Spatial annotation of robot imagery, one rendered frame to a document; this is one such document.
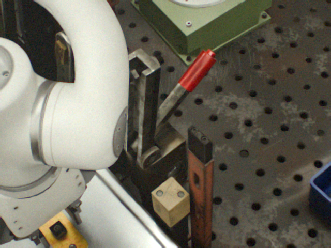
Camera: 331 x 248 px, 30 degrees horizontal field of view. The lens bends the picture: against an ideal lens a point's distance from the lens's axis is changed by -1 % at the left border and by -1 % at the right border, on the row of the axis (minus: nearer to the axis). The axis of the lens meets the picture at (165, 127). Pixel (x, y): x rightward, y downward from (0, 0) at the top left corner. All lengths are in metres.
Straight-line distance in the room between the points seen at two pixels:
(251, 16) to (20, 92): 0.88
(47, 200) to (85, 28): 0.25
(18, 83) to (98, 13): 0.09
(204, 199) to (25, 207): 0.21
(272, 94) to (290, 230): 0.29
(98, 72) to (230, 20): 0.81
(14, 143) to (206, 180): 0.25
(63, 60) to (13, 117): 0.35
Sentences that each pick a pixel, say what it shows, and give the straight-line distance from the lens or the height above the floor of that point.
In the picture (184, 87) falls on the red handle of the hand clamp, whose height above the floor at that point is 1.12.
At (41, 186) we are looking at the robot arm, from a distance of 0.62.
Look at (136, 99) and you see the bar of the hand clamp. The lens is 0.72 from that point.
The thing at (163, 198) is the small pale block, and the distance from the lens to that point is 0.75.
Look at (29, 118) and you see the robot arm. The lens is 0.53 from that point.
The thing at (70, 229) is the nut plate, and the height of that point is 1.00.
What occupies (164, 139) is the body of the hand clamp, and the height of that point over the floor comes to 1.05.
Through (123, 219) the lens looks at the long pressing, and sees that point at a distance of 0.81.
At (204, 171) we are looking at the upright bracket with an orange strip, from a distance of 0.68.
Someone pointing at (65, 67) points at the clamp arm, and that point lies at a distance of 0.88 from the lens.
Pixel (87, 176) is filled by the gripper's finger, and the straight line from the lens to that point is 0.74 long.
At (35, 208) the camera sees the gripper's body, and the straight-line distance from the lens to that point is 0.68.
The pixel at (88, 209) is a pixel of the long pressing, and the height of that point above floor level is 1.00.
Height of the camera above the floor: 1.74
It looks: 58 degrees down
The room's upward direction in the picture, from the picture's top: 6 degrees counter-clockwise
